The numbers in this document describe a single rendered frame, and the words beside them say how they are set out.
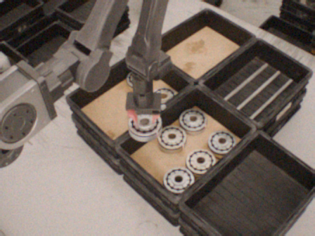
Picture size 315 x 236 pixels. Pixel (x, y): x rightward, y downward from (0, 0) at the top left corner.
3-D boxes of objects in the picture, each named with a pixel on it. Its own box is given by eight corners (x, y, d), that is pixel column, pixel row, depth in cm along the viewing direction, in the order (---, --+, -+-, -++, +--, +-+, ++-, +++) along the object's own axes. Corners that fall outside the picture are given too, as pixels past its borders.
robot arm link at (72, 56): (46, 59, 81) (62, 71, 78) (82, 34, 86) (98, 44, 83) (54, 88, 88) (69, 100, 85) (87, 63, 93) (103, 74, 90)
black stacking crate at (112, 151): (117, 163, 141) (112, 145, 133) (69, 116, 156) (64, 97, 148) (194, 104, 159) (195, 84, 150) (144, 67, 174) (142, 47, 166)
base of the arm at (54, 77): (29, 102, 84) (15, 62, 76) (56, 81, 88) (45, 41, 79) (53, 122, 80) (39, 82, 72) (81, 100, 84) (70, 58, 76)
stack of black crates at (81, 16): (93, 76, 265) (82, 24, 232) (65, 58, 279) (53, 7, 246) (133, 46, 285) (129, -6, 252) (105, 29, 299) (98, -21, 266)
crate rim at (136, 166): (176, 206, 119) (176, 202, 117) (113, 149, 134) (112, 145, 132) (257, 132, 136) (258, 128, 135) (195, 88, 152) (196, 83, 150)
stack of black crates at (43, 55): (47, 112, 246) (34, 74, 221) (22, 90, 260) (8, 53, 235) (92, 76, 265) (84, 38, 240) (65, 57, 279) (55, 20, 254)
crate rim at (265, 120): (257, 132, 136) (258, 128, 135) (195, 87, 152) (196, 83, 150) (313, 75, 154) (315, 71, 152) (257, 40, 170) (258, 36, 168)
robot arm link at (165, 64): (124, 50, 105) (148, 66, 101) (153, 30, 111) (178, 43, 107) (126, 82, 114) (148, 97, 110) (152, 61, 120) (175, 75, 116)
